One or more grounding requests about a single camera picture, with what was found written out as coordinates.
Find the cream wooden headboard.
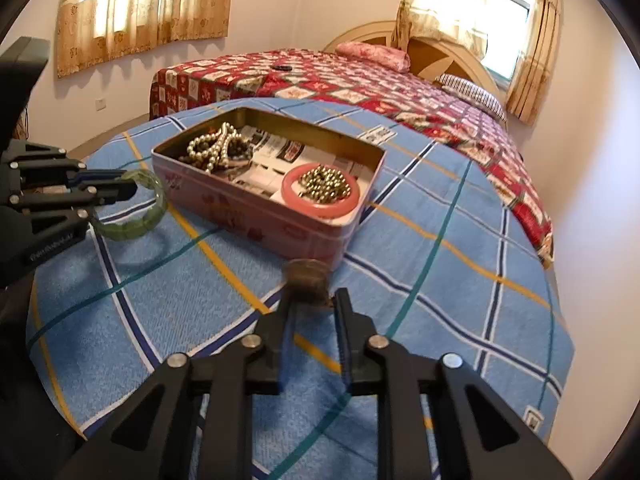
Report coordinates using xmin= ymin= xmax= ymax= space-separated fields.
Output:
xmin=324 ymin=21 xmax=503 ymax=106

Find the bronze cuff bracelet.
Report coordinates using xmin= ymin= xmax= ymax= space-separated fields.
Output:
xmin=281 ymin=259 xmax=333 ymax=308

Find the gold bead necklace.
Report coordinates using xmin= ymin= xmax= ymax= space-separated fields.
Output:
xmin=295 ymin=164 xmax=351 ymax=205

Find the blue plaid cloth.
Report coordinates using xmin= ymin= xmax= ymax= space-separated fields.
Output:
xmin=25 ymin=97 xmax=576 ymax=480

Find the window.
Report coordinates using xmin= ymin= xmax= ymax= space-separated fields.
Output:
xmin=480 ymin=0 xmax=533 ymax=86

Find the pink metal tin box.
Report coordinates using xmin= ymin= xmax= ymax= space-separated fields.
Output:
xmin=151 ymin=106 xmax=388 ymax=273

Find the striped pillow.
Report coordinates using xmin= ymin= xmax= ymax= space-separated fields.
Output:
xmin=434 ymin=74 xmax=507 ymax=121

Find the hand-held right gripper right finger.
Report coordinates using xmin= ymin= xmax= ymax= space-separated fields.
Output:
xmin=332 ymin=287 xmax=573 ymax=480

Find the beige floral curtain panel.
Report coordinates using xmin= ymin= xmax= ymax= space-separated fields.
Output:
xmin=390 ymin=0 xmax=488 ymax=61
xmin=505 ymin=0 xmax=563 ymax=126

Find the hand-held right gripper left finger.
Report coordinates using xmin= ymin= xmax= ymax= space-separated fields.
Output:
xmin=55 ymin=285 xmax=301 ymax=480

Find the green jade bangle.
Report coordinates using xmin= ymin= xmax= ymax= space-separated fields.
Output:
xmin=89 ymin=169 xmax=168 ymax=242

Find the pearl bead necklace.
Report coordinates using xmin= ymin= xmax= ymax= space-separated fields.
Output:
xmin=186 ymin=122 xmax=241 ymax=173

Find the printed paper liner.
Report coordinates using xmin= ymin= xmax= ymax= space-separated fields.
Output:
xmin=220 ymin=125 xmax=376 ymax=216

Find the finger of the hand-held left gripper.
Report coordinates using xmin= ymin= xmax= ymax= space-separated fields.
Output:
xmin=7 ymin=179 xmax=139 ymax=233
xmin=0 ymin=141 xmax=129 ymax=189

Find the pink bangle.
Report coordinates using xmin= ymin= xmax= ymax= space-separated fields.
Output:
xmin=281 ymin=162 xmax=361 ymax=218

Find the red patterned bedsheet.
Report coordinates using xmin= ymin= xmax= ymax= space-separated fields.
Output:
xmin=149 ymin=49 xmax=556 ymax=268

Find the pink floral pillow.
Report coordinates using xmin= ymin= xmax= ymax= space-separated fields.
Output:
xmin=335 ymin=41 xmax=412 ymax=73

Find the wide beige floral curtain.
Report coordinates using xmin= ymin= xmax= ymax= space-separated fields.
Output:
xmin=55 ymin=0 xmax=236 ymax=79

